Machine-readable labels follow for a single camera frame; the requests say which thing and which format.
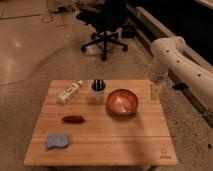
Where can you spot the white plastic bottle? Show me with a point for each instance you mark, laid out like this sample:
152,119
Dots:
69,92

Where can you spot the orange bowl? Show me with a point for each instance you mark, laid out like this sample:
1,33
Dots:
122,102

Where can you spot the white cup with black items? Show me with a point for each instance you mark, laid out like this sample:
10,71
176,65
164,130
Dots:
98,89

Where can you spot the wooden table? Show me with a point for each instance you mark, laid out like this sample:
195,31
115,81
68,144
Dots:
102,139

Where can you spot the black box on floor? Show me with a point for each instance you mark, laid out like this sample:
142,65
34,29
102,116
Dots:
128,31

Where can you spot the black office chair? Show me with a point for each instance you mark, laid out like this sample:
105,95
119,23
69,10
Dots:
106,19

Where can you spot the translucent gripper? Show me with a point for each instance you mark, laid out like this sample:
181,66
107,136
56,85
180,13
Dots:
155,91

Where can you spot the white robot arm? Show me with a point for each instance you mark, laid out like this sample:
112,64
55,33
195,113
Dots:
168,54

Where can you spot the white device on floor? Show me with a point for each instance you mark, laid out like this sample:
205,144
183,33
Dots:
56,6

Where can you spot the blue folded cloth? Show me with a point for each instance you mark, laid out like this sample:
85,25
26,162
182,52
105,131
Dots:
57,141

